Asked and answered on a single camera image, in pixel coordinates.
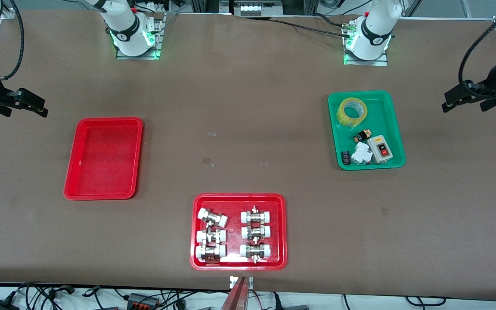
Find yellow packing tape roll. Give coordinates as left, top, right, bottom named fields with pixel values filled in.
left=337, top=97, right=368, bottom=129

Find green plastic tray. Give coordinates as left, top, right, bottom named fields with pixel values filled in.
left=328, top=90, right=406, bottom=171

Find small red plastic tray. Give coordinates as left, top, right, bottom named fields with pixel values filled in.
left=63, top=117, right=143, bottom=201

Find wide red plastic tray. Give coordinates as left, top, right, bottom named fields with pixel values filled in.
left=190, top=193, right=288, bottom=271

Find white circuit breaker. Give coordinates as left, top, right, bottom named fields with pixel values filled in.
left=350, top=142, right=373, bottom=165

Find white power strip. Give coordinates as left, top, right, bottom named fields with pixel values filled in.
left=240, top=0, right=284, bottom=17

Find tilted metal white-capped pipe fitting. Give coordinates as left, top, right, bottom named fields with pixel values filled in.
left=197, top=208, right=229, bottom=228

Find red metal bar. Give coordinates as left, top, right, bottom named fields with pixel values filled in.
left=220, top=276, right=251, bottom=310

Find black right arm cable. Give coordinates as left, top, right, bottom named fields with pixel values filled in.
left=2, top=0, right=25, bottom=81

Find grey push-button switch box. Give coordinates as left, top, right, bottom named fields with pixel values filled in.
left=368, top=136, right=393, bottom=164

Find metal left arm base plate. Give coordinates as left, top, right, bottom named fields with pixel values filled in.
left=344, top=41, right=389, bottom=66

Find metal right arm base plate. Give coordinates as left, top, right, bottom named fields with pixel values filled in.
left=116, top=12, right=164, bottom=60

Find short black table cable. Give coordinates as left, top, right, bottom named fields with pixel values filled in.
left=313, top=13, right=353, bottom=28

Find long black table cable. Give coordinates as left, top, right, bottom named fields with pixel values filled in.
left=248, top=16, right=348, bottom=37

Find black looped floor cable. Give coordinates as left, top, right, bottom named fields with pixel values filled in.
left=405, top=295, right=447, bottom=307

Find small metal bracket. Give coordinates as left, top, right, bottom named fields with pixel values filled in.
left=229, top=276, right=254, bottom=290

